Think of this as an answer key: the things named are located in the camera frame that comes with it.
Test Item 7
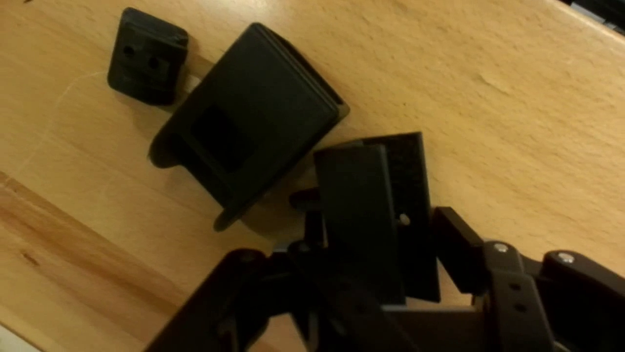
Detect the small black plastic block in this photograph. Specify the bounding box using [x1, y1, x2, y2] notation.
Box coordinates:
[107, 7, 189, 105]

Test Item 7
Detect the black rectangular plastic box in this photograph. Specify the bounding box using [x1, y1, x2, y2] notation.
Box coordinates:
[148, 21, 349, 230]

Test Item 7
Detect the black plastic piece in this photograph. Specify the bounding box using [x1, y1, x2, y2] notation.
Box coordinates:
[314, 132, 439, 303]

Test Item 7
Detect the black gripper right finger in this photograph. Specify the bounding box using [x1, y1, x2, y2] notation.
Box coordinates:
[429, 207, 625, 352]

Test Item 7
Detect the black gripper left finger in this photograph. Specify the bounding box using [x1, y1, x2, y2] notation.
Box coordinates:
[146, 189, 390, 352]

